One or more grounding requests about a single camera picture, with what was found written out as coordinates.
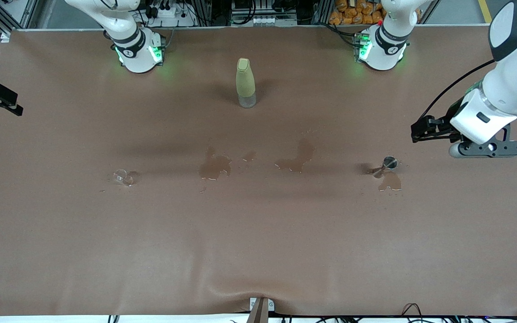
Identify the steel cocktail jigger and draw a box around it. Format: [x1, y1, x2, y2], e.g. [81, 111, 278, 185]
[372, 156, 399, 179]

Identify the clear glass measuring cup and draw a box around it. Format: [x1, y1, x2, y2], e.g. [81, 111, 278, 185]
[113, 168, 136, 187]

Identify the orange packaged goods pile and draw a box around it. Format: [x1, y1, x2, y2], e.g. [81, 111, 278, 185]
[329, 0, 387, 26]

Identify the yellow-green plastic bottle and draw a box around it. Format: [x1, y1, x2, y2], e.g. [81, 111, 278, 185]
[235, 57, 257, 109]

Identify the white power strip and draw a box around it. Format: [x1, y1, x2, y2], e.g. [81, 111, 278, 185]
[149, 5, 187, 21]

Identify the brown table mat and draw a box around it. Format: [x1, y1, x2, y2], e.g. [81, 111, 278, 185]
[0, 25, 517, 317]

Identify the black equipment box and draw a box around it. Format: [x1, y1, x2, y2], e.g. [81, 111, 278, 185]
[231, 0, 298, 26]

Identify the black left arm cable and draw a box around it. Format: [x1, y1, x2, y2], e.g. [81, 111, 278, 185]
[419, 59, 496, 121]

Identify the metal table clamp bracket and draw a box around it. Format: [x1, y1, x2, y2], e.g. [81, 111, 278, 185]
[249, 297, 276, 323]

